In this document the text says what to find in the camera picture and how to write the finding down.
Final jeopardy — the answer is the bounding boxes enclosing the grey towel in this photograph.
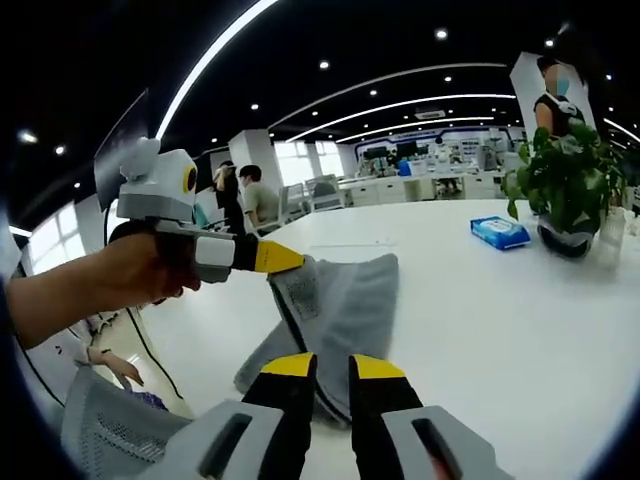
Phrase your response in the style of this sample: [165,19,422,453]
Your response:
[233,253,400,426]

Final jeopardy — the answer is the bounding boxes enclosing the person's left hand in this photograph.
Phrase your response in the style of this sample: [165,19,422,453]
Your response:
[107,222,202,306]

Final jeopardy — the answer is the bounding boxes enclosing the large black display screen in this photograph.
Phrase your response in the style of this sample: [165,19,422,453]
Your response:
[92,87,151,211]

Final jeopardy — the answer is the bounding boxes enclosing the purple patterned cloth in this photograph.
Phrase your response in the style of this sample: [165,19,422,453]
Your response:
[129,389,169,411]

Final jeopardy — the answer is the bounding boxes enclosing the white office chair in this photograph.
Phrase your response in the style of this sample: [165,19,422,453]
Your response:
[279,182,306,224]
[304,174,346,214]

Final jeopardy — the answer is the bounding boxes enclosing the grey mesh chair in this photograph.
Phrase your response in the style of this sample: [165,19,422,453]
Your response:
[59,362,194,480]

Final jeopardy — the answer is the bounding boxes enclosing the blue wet wipes packet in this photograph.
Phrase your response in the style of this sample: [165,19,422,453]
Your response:
[469,215,531,251]

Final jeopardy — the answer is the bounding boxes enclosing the green potted plant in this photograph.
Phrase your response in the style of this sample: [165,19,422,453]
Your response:
[501,122,629,260]

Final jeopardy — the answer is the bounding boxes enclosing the black cable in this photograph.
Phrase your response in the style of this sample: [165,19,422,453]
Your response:
[102,197,189,404]

